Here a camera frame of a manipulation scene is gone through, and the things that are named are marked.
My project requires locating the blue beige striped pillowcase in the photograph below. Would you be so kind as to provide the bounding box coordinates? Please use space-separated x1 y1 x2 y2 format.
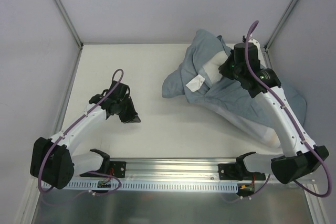
161 28 308 133

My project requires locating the white pillow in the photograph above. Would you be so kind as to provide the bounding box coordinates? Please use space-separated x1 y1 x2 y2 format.
183 51 280 148

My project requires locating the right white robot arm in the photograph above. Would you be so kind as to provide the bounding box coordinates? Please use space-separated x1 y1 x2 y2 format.
219 42 329 184

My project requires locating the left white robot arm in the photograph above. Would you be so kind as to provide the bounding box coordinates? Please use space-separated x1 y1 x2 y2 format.
30 81 141 189

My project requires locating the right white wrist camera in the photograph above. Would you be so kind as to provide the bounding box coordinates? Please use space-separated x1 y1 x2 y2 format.
249 38 261 51

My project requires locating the right aluminium frame post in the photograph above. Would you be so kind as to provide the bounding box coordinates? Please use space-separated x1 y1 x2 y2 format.
264 0 300 51

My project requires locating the aluminium frame post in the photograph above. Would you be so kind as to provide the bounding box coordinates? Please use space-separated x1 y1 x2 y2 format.
52 0 83 50
264 0 300 51

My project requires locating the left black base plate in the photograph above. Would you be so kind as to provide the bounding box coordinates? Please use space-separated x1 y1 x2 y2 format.
78 159 127 178

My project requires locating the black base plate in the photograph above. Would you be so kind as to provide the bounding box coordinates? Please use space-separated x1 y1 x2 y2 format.
218 163 266 181
78 159 127 178

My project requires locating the aluminium mounting rail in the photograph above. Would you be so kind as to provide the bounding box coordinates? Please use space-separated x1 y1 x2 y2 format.
71 158 266 182

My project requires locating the slotted white cable duct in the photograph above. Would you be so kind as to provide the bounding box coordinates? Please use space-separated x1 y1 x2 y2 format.
65 179 238 193

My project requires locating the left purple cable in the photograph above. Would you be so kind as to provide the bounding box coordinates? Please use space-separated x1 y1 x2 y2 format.
37 69 125 193

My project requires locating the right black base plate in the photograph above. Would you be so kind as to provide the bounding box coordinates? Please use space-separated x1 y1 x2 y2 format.
218 163 266 181

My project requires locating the left aluminium frame post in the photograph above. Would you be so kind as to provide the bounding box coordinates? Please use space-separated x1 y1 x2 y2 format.
52 0 83 50

